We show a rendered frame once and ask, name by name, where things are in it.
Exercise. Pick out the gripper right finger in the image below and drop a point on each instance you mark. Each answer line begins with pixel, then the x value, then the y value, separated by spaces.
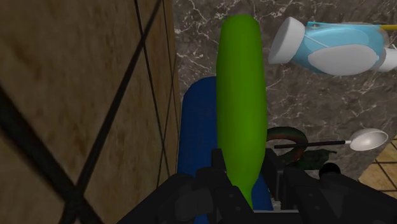
pixel 328 198

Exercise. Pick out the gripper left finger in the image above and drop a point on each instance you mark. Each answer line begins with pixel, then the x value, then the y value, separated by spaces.
pixel 198 198

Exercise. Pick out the long green cucumber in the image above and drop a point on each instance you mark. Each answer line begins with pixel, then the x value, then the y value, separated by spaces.
pixel 242 102

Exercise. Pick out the dark blue cylinder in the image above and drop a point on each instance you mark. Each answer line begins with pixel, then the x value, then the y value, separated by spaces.
pixel 198 124

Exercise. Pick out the dark green red curved figure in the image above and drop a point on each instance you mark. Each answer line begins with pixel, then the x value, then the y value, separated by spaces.
pixel 287 133

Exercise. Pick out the yellow stick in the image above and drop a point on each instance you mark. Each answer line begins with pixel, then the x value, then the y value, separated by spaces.
pixel 389 27

